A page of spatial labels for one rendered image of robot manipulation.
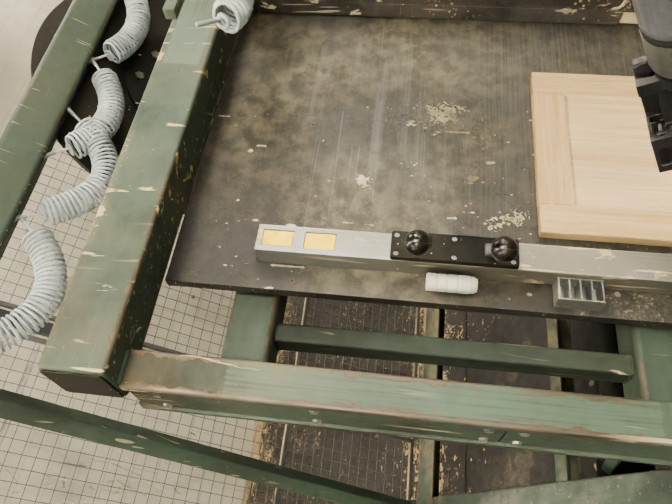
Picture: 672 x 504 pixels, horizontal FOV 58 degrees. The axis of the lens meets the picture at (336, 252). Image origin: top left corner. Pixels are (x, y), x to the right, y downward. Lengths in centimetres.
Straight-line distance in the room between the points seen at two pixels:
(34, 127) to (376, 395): 108
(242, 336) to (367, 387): 25
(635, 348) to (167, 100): 89
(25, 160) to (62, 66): 30
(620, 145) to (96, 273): 91
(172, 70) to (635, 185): 85
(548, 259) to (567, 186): 17
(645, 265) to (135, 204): 80
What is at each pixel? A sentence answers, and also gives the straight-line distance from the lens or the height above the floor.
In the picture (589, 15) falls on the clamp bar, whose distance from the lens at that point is 144.
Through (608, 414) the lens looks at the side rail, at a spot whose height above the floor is 126.
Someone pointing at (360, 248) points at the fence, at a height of 156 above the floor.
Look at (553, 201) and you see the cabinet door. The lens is 109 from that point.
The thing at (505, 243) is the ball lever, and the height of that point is 145.
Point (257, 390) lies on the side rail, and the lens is 88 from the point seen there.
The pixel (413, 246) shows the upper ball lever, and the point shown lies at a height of 155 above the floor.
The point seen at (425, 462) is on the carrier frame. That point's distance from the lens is 203.
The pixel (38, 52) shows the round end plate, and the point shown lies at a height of 222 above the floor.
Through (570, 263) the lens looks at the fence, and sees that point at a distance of 100.
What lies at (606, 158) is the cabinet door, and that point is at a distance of 118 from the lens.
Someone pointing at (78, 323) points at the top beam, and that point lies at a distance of 94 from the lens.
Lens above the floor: 194
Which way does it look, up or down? 21 degrees down
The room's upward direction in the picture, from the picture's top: 69 degrees counter-clockwise
